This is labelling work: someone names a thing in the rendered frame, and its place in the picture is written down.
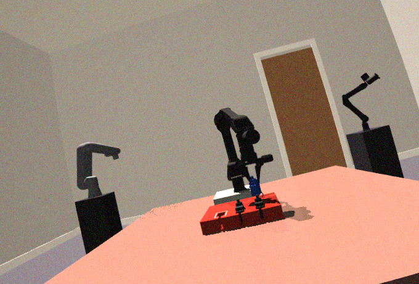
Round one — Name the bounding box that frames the red flat plate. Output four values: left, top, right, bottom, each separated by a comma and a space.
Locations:
200, 192, 284, 235

